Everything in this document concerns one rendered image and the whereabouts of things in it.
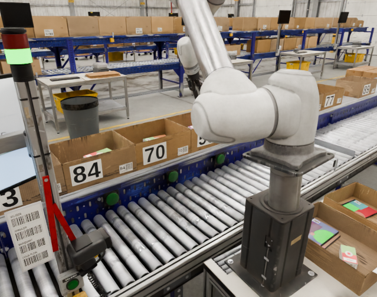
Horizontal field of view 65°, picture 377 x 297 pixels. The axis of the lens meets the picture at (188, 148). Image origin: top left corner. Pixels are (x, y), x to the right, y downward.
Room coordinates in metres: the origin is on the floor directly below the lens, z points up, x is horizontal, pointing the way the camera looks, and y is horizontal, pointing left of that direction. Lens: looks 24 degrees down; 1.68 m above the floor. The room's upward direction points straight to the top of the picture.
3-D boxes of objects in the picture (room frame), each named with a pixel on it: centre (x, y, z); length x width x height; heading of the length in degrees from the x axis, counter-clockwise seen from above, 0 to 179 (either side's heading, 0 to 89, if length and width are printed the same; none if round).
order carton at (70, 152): (1.48, 0.53, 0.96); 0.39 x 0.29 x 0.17; 128
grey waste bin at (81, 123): (4.04, 1.52, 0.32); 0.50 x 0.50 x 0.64
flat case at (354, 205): (1.27, -0.87, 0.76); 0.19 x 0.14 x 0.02; 118
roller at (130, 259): (1.06, 0.32, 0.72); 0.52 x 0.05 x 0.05; 38
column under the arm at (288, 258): (0.89, -0.33, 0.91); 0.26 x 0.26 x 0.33; 34
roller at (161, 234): (1.18, 0.17, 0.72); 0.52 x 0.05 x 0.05; 38
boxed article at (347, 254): (0.92, -0.66, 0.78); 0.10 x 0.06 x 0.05; 159
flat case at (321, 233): (1.08, -0.58, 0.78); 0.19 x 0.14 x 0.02; 127
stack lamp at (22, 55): (0.68, 0.38, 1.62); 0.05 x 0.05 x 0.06
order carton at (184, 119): (1.96, -0.08, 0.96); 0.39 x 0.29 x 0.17; 128
